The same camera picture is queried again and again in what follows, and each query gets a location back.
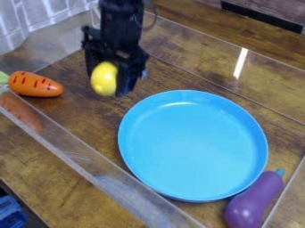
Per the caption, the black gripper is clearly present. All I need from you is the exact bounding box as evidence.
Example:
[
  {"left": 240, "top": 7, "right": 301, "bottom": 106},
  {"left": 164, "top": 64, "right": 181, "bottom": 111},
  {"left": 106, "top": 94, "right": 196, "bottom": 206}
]
[{"left": 82, "top": 0, "right": 149, "bottom": 96}]

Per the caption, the yellow toy lemon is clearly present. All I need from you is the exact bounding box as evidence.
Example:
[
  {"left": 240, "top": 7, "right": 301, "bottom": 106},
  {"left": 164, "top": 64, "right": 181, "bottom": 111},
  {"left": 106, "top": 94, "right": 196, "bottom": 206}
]
[{"left": 91, "top": 61, "right": 118, "bottom": 96}]

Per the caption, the blue round tray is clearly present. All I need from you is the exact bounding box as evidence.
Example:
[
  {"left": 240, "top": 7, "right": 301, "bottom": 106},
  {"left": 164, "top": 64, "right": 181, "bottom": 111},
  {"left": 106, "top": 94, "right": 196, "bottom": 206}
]
[{"left": 118, "top": 90, "right": 269, "bottom": 202}]

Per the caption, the orange toy carrot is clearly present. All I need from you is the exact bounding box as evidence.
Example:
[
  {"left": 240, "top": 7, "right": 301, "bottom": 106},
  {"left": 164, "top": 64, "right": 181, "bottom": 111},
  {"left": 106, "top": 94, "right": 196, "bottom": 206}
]
[{"left": 0, "top": 71, "right": 65, "bottom": 97}]

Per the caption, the white checkered curtain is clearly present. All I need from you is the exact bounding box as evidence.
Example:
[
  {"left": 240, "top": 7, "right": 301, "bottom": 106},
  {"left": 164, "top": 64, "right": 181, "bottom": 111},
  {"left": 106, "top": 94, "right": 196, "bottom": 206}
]
[{"left": 0, "top": 0, "right": 99, "bottom": 55}]

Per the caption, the blue plastic object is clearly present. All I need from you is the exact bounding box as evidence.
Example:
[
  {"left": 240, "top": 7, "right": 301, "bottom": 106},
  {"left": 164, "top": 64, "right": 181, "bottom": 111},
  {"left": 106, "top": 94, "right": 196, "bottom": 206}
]
[{"left": 0, "top": 196, "right": 27, "bottom": 228}]

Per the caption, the purple toy eggplant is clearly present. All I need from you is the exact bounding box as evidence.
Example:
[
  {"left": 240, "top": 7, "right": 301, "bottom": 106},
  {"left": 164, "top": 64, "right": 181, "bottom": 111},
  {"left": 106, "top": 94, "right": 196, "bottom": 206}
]
[{"left": 224, "top": 168, "right": 285, "bottom": 228}]

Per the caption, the clear acrylic front wall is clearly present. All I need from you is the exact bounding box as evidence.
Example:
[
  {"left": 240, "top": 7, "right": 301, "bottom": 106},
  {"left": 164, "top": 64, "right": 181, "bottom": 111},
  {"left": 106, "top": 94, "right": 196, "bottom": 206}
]
[{"left": 0, "top": 85, "right": 206, "bottom": 228}]

